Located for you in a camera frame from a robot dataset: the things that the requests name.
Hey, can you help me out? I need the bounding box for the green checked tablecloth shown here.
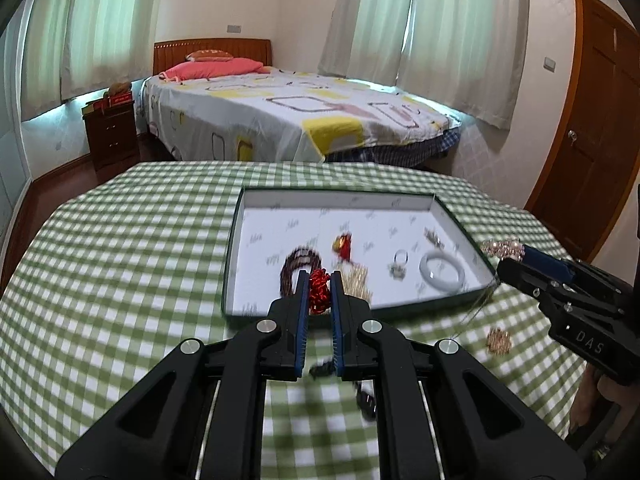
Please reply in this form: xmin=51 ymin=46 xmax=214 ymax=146
xmin=0 ymin=160 xmax=596 ymax=480

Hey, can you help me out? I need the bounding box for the silver ring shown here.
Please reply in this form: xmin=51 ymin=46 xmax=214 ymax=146
xmin=389 ymin=249 xmax=410 ymax=280

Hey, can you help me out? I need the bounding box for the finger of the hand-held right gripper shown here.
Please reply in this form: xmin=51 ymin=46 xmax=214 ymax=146
xmin=520 ymin=244 xmax=576 ymax=281
xmin=496 ymin=257 xmax=556 ymax=306

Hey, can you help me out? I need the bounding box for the red knot charm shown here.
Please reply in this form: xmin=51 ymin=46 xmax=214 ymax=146
xmin=308 ymin=268 xmax=333 ymax=316

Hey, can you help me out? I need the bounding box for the glass door wardrobe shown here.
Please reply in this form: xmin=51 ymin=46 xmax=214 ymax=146
xmin=0 ymin=20 xmax=33 ymax=241

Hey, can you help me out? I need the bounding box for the white sheer curtain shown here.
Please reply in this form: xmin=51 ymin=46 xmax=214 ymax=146
xmin=317 ymin=0 xmax=531 ymax=131
xmin=20 ymin=0 xmax=166 ymax=121

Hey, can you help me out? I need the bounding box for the shallow dark green box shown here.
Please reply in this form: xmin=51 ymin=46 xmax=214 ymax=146
xmin=221 ymin=187 xmax=497 ymax=318

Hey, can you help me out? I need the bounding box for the person's right hand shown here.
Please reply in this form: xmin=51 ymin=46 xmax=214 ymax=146
xmin=570 ymin=365 xmax=618 ymax=433

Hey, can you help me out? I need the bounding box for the bed with patterned sheet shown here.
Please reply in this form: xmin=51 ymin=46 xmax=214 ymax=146
xmin=140 ymin=67 xmax=463 ymax=166

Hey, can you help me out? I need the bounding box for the dark wooden bead bracelet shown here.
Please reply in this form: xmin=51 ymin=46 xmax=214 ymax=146
xmin=280 ymin=246 xmax=311 ymax=301

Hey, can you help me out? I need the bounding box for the red and gold charm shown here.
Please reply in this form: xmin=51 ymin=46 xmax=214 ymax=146
xmin=330 ymin=232 xmax=355 ymax=263

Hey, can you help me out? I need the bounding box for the dark wooden nightstand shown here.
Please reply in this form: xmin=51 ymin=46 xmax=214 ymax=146
xmin=82 ymin=102 xmax=141 ymax=171

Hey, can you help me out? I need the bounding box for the red box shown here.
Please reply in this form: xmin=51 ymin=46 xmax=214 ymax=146
xmin=82 ymin=92 xmax=133 ymax=113

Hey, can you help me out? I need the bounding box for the small orange cushion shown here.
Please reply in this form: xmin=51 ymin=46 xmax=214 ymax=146
xmin=186 ymin=49 xmax=234 ymax=62

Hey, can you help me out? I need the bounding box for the brown wooden door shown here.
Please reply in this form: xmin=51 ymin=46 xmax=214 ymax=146
xmin=522 ymin=0 xmax=640 ymax=266

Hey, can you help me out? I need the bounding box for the black cord pendant necklace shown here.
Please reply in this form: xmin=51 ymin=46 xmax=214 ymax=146
xmin=309 ymin=360 xmax=378 ymax=418

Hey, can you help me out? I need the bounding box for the cream pearl necklace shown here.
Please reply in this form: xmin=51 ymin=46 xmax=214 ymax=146
xmin=342 ymin=266 xmax=376 ymax=306

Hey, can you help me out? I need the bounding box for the rose gold rhinestone bracelet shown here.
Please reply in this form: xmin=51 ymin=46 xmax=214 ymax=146
xmin=480 ymin=239 xmax=525 ymax=262

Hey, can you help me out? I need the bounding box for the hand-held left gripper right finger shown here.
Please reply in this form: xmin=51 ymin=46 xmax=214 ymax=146
xmin=329 ymin=270 xmax=586 ymax=480

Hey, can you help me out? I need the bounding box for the pink pillow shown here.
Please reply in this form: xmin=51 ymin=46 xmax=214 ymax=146
xmin=160 ymin=58 xmax=265 ymax=81

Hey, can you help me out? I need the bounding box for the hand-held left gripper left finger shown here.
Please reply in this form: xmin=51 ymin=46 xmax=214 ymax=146
xmin=54 ymin=270 xmax=311 ymax=480

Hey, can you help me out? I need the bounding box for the white jade bangle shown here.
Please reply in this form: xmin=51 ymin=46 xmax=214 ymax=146
xmin=419 ymin=252 xmax=467 ymax=292

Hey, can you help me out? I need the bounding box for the wooden headboard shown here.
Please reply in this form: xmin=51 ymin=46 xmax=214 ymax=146
xmin=152 ymin=37 xmax=273 ymax=76

